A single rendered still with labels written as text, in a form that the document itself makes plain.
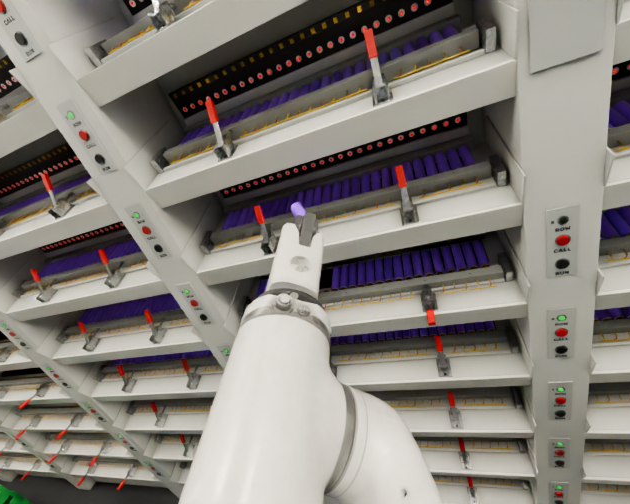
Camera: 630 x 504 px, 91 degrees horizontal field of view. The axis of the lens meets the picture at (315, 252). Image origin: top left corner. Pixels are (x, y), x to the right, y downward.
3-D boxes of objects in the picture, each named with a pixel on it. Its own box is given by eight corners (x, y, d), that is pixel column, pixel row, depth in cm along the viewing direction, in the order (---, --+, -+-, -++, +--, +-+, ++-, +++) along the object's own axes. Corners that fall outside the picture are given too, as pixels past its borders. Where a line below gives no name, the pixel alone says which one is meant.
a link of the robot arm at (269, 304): (240, 300, 25) (250, 275, 27) (233, 363, 30) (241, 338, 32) (342, 321, 25) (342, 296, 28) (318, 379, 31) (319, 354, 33)
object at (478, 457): (535, 480, 81) (540, 469, 72) (320, 469, 102) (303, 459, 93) (509, 398, 95) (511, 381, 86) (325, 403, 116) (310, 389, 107)
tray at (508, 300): (526, 317, 56) (530, 286, 50) (245, 346, 77) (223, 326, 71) (494, 239, 70) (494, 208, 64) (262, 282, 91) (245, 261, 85)
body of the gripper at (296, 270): (253, 279, 26) (276, 214, 35) (243, 351, 32) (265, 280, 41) (339, 298, 27) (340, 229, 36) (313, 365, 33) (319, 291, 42)
